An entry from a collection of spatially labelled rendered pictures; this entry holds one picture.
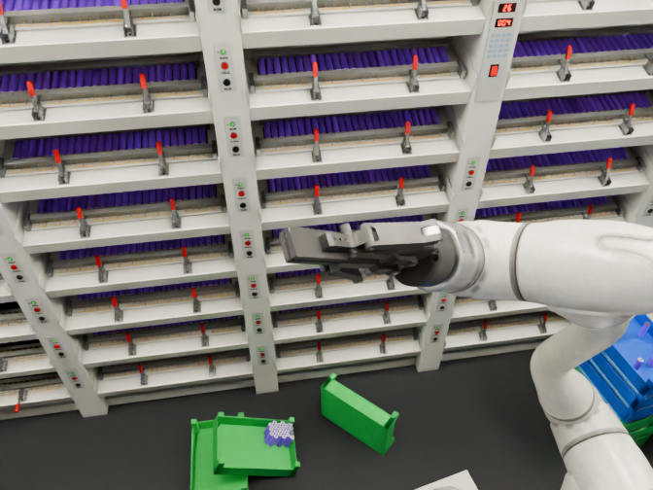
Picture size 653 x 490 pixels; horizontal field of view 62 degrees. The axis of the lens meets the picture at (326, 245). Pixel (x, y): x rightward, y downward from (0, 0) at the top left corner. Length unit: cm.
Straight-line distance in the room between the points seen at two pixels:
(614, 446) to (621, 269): 55
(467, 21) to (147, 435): 186
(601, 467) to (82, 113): 138
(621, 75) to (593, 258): 119
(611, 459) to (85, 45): 138
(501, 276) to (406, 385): 173
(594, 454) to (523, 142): 96
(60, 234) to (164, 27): 72
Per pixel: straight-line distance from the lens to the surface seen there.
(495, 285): 71
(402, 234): 55
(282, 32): 139
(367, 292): 198
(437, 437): 230
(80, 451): 243
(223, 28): 138
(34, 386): 244
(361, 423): 214
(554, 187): 195
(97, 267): 192
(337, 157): 159
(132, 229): 173
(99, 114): 152
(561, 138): 183
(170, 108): 149
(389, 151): 163
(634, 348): 216
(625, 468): 114
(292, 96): 149
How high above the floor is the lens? 199
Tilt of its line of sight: 42 degrees down
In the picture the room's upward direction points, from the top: straight up
